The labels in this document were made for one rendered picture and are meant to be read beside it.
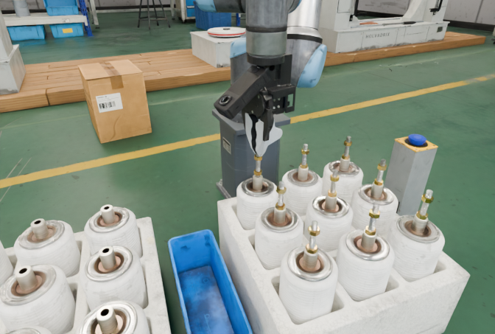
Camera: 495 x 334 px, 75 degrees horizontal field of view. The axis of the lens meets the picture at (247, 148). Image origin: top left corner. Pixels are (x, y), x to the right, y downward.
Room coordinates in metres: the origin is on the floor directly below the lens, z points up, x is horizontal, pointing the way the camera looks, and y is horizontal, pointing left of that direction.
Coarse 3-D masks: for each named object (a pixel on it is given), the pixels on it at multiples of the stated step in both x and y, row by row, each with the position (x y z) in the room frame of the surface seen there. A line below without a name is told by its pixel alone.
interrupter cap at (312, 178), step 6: (288, 174) 0.66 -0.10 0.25; (294, 174) 0.66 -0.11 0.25; (312, 174) 0.66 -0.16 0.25; (288, 180) 0.64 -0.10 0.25; (294, 180) 0.64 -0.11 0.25; (300, 180) 0.64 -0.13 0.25; (306, 180) 0.64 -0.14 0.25; (312, 180) 0.64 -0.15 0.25; (300, 186) 0.62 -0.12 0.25; (306, 186) 0.61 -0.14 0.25
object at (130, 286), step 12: (132, 252) 0.41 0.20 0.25; (84, 264) 0.39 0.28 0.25; (132, 264) 0.39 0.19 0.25; (84, 276) 0.36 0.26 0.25; (120, 276) 0.36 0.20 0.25; (132, 276) 0.37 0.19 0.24; (84, 288) 0.35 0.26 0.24; (96, 288) 0.34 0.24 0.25; (108, 288) 0.34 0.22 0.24; (120, 288) 0.35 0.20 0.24; (132, 288) 0.36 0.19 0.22; (144, 288) 0.40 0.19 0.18; (96, 300) 0.34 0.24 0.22; (108, 300) 0.34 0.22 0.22; (132, 300) 0.36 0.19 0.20; (144, 300) 0.39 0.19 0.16
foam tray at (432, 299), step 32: (224, 224) 0.60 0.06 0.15; (224, 256) 0.61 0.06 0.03; (256, 256) 0.47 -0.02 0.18; (448, 256) 0.47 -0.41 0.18; (256, 288) 0.41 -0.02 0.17; (416, 288) 0.40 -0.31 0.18; (448, 288) 0.41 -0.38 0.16; (256, 320) 0.40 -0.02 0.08; (288, 320) 0.33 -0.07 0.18; (320, 320) 0.33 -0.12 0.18; (352, 320) 0.34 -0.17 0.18; (384, 320) 0.36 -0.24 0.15; (416, 320) 0.39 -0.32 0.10; (448, 320) 0.43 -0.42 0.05
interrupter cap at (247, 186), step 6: (246, 180) 0.64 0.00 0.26; (252, 180) 0.64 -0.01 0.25; (264, 180) 0.64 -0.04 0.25; (246, 186) 0.61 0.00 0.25; (252, 186) 0.62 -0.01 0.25; (264, 186) 0.62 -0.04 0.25; (270, 186) 0.61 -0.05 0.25; (246, 192) 0.59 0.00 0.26; (252, 192) 0.59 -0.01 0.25; (258, 192) 0.59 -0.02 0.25; (264, 192) 0.59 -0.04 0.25; (270, 192) 0.59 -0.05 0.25
